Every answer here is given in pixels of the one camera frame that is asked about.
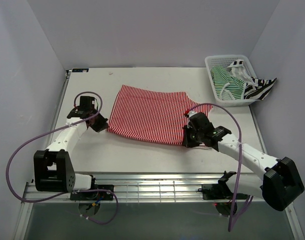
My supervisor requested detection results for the red white striped tank top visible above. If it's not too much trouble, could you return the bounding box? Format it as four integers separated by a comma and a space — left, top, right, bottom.
107, 85, 213, 146

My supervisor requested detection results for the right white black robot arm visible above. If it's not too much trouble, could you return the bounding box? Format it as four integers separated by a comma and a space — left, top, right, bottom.
182, 111, 305, 212

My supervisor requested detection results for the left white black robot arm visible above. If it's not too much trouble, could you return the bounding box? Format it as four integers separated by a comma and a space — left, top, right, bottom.
33, 96, 109, 200

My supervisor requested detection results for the green white striped tank top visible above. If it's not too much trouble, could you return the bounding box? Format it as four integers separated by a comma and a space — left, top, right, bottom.
210, 66, 246, 101

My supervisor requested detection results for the black white striped tank top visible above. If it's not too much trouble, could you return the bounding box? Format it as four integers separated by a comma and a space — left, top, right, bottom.
227, 59, 278, 101

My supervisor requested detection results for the blue label sticker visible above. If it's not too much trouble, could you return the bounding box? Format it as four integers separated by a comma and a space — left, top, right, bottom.
72, 68, 89, 73

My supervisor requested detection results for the white plastic basket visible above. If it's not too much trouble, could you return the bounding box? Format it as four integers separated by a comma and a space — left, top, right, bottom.
204, 54, 257, 107

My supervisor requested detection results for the aluminium frame rail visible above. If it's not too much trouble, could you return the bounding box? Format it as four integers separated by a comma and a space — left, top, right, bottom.
22, 172, 293, 204

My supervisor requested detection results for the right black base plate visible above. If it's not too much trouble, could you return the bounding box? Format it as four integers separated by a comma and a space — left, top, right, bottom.
197, 171, 237, 200

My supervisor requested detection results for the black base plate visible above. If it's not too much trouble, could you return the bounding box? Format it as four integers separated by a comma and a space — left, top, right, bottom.
197, 171, 237, 200
69, 184, 115, 202

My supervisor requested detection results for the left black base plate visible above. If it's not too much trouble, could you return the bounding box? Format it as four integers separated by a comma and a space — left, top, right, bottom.
69, 184, 115, 202

